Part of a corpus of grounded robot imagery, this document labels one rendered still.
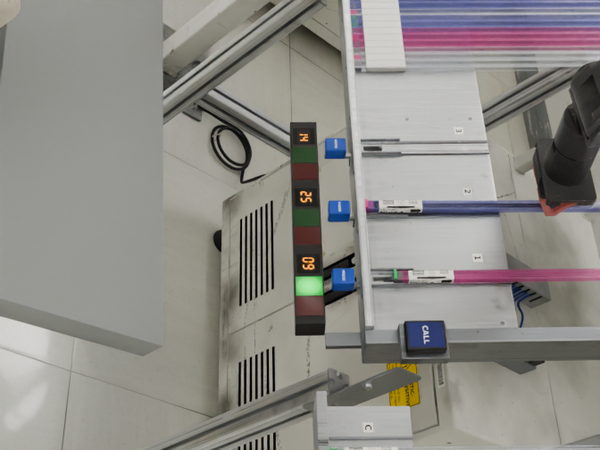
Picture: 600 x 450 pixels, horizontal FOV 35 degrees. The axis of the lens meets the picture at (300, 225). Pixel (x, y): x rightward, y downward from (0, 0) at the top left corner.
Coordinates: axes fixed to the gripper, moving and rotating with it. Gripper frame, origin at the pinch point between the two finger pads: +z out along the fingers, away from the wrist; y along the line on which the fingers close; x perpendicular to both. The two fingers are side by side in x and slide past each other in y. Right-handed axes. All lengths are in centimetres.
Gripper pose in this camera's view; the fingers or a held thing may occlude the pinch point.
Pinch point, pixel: (550, 206)
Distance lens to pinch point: 138.8
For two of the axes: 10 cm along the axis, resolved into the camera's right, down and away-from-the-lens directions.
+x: -10.0, 0.1, -0.2
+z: -0.1, 5.4, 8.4
